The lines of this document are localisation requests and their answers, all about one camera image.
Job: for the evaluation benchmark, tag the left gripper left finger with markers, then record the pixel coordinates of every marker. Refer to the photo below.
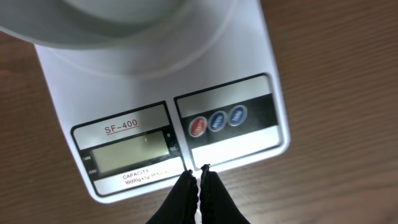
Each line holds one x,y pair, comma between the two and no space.
180,205

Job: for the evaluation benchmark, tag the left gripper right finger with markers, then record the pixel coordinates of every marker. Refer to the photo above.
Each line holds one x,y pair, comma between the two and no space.
216,204

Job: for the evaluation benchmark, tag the white digital kitchen scale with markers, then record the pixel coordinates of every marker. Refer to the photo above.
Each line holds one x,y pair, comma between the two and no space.
138,114

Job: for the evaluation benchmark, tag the grey round bowl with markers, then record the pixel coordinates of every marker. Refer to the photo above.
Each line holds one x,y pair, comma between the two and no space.
85,24

